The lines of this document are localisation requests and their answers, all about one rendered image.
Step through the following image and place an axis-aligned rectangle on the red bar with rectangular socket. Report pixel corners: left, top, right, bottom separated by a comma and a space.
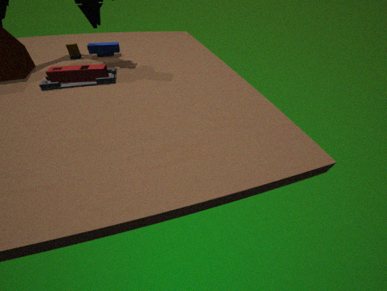
46, 64, 109, 83

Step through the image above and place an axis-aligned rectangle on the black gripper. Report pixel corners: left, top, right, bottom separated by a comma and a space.
75, 0, 103, 28

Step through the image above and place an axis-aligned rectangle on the yellow rectangular block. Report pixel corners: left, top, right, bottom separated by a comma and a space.
66, 43, 80, 55

